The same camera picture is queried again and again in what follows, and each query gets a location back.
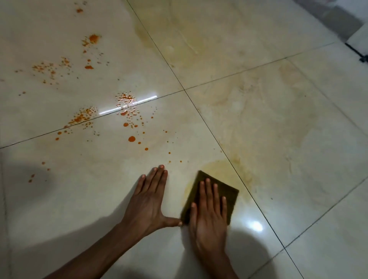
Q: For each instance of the person's left hand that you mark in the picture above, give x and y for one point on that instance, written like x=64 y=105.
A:
x=146 y=207

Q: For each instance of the person's right hand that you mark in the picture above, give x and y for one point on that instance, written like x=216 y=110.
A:
x=210 y=227

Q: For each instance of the brown-green scrub pad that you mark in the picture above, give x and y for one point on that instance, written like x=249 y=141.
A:
x=227 y=191

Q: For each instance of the person's left forearm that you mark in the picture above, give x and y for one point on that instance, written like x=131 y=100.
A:
x=95 y=255

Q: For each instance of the black door latch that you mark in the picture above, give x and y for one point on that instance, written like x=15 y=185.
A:
x=363 y=59

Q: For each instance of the white door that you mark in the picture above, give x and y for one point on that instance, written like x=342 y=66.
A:
x=360 y=37

